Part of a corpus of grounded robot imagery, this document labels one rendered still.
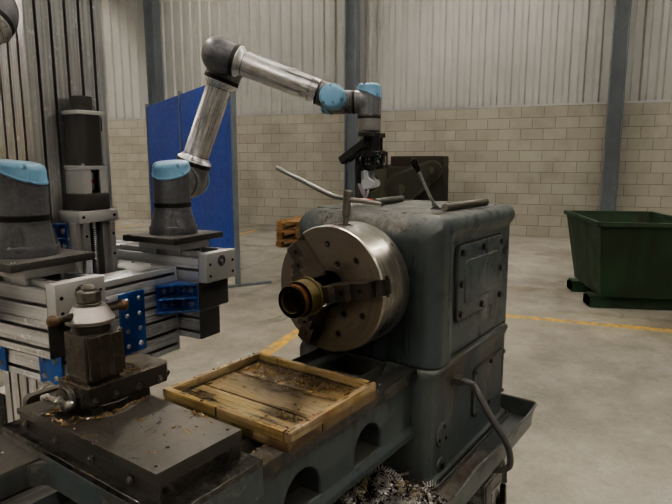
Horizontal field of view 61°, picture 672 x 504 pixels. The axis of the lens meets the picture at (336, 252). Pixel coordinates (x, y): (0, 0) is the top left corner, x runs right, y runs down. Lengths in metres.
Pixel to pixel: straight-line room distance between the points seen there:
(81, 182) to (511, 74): 10.27
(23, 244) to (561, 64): 10.64
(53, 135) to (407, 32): 10.55
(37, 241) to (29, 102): 0.42
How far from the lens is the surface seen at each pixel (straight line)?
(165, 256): 1.86
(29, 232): 1.54
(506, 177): 11.36
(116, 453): 0.93
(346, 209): 1.38
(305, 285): 1.28
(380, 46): 12.07
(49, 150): 1.79
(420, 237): 1.42
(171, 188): 1.84
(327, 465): 1.26
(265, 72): 1.79
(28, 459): 1.11
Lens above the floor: 1.39
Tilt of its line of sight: 9 degrees down
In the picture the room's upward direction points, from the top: straight up
